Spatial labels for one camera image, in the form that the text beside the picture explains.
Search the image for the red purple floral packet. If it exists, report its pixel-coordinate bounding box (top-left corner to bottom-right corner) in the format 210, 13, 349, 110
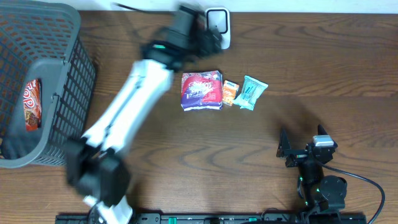
180, 70, 223, 111

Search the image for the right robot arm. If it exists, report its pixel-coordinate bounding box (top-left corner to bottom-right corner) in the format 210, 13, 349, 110
276, 125, 347, 212

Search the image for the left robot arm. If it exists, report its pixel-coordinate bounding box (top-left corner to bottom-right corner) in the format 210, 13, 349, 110
63, 29, 223, 223

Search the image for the small orange tissue pack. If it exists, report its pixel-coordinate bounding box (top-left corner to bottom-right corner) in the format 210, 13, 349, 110
222, 80, 239, 106

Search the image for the orange Top chocolate bar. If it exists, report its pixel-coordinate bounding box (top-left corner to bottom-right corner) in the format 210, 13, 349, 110
23, 79, 42, 131

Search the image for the teal snack packet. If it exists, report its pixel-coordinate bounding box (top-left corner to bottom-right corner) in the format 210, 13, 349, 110
233, 75, 268, 111

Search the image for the grey plastic basket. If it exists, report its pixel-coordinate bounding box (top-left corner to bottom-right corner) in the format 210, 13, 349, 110
1, 1, 96, 169

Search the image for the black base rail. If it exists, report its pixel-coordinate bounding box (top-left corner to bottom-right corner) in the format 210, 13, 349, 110
55, 211, 366, 224

